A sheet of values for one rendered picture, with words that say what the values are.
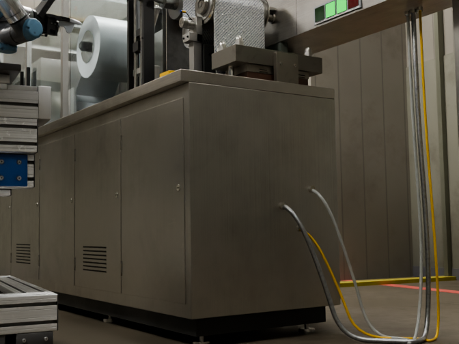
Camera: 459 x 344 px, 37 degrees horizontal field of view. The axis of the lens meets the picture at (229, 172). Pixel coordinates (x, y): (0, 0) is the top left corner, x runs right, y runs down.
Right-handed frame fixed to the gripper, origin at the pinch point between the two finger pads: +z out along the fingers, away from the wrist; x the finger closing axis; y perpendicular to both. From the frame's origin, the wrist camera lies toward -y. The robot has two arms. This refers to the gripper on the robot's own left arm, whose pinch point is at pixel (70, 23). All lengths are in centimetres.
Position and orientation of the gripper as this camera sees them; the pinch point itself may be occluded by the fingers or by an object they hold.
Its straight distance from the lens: 296.2
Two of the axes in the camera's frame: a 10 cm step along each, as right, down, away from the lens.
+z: 6.3, 0.5, 7.8
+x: 7.7, 0.7, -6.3
